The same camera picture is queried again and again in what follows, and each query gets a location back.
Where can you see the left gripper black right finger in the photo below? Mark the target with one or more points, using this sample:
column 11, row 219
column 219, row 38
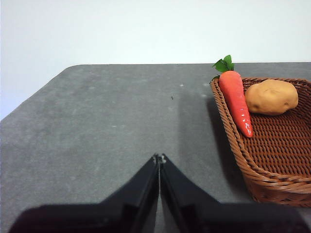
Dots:
column 230, row 218

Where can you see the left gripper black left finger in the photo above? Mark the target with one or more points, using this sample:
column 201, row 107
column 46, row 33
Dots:
column 97, row 218

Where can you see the brown wicker basket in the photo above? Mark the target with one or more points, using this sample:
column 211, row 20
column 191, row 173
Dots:
column 279, row 145

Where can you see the orange toy carrot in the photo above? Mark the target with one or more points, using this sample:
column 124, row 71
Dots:
column 236, row 102

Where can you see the brown toy potato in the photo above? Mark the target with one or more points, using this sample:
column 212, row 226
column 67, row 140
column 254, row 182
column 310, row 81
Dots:
column 272, row 97

